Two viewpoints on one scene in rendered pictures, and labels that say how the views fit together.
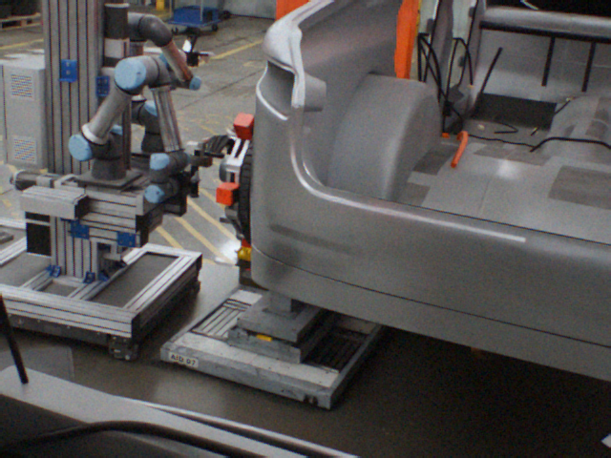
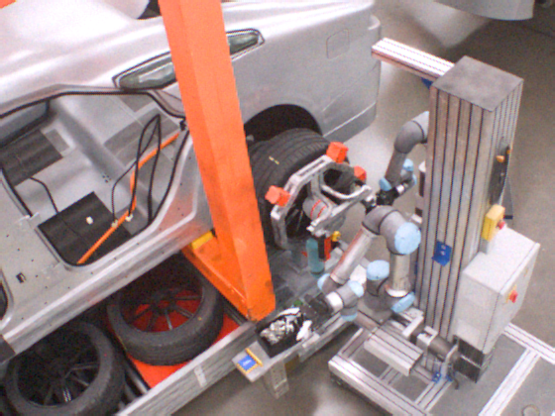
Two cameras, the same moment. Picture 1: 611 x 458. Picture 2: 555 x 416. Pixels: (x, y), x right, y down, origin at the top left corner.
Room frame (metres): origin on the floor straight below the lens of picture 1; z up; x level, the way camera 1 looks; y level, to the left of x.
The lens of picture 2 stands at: (5.58, 1.49, 3.32)
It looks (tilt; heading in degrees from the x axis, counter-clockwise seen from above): 46 degrees down; 216
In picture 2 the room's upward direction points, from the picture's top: 9 degrees counter-clockwise
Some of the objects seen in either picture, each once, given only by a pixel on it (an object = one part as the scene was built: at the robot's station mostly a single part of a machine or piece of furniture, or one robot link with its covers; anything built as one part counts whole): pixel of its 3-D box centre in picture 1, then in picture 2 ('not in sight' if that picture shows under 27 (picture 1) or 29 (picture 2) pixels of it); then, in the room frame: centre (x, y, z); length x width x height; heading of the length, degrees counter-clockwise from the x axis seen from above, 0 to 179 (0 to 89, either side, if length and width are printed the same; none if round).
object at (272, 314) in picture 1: (285, 290); (302, 252); (3.46, 0.07, 0.32); 0.40 x 0.30 x 0.28; 159
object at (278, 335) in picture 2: not in sight; (277, 335); (4.15, 0.32, 0.51); 0.20 x 0.14 x 0.13; 151
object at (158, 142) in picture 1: (156, 139); (378, 291); (3.91, 0.77, 0.87); 0.15 x 0.15 x 0.10
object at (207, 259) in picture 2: not in sight; (214, 253); (3.93, -0.19, 0.69); 0.52 x 0.17 x 0.35; 69
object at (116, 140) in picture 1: (107, 138); not in sight; (3.42, 0.89, 0.98); 0.13 x 0.12 x 0.14; 156
